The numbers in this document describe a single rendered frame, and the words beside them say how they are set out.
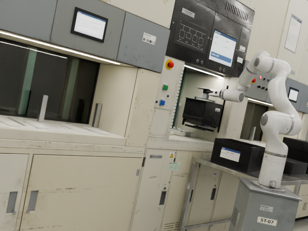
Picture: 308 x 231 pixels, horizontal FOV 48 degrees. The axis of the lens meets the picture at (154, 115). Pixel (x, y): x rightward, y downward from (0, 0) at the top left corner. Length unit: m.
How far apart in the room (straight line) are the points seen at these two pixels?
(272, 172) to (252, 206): 0.22
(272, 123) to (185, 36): 0.82
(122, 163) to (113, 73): 0.59
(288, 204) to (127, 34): 1.26
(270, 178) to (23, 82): 1.52
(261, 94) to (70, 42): 1.87
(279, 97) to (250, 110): 1.89
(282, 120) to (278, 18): 1.52
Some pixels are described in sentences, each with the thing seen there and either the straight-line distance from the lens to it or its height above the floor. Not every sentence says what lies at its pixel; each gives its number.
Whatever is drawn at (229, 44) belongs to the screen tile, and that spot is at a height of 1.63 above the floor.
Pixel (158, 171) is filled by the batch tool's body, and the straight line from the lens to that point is 2.36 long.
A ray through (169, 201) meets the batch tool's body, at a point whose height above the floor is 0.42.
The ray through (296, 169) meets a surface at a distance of 2.80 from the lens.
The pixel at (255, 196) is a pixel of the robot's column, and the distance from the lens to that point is 1.94.
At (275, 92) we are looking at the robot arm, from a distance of 2.09.
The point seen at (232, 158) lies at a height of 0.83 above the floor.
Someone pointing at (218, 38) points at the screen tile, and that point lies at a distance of 2.61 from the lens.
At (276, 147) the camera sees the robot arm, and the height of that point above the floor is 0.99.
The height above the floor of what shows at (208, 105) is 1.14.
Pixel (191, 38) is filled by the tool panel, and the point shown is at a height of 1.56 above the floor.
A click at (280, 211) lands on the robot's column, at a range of 2.00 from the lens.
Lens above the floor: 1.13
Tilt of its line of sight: 3 degrees down
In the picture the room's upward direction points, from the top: 11 degrees clockwise
